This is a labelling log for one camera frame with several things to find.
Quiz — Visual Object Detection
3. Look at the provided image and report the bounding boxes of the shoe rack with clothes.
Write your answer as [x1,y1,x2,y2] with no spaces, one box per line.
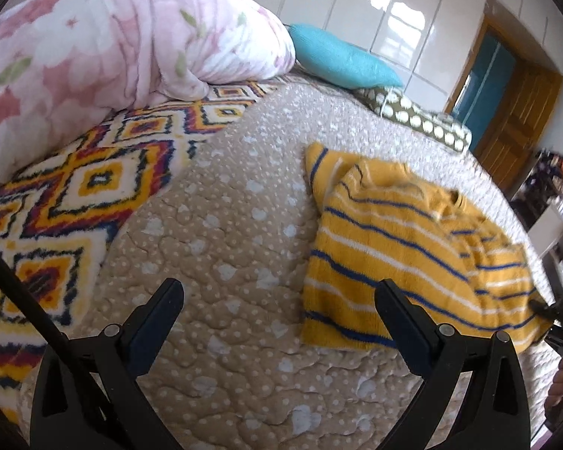
[509,149,563,231]

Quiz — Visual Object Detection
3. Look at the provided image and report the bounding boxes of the black cable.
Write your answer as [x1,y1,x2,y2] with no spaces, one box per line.
[0,235,69,371]

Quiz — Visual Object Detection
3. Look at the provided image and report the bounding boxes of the colourful geometric patterned blanket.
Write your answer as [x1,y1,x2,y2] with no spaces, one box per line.
[0,81,283,432]

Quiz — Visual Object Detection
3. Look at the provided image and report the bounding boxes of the pink floral duvet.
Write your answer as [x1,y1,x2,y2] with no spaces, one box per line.
[0,0,296,186]

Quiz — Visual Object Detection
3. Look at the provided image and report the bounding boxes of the olive white-spotted bolster pillow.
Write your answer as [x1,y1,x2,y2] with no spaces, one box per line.
[353,86,473,155]

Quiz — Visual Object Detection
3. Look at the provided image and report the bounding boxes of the yellow striped knit sweater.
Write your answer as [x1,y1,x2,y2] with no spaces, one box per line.
[301,143,549,351]

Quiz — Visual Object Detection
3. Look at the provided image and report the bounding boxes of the brown wooden door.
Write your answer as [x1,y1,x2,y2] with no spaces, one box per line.
[474,60,563,194]

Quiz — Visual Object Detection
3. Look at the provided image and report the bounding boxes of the turquoise pillow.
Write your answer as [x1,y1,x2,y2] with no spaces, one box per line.
[288,23,403,90]

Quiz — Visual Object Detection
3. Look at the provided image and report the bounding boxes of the white tv cabinet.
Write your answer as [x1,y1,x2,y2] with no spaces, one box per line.
[528,203,563,301]

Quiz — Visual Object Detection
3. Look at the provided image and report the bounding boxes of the white wardrobe doors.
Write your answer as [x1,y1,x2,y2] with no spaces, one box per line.
[255,0,486,110]

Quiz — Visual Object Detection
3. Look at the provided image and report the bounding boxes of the beige heart quilted bedspread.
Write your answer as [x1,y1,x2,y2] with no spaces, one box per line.
[18,81,560,450]

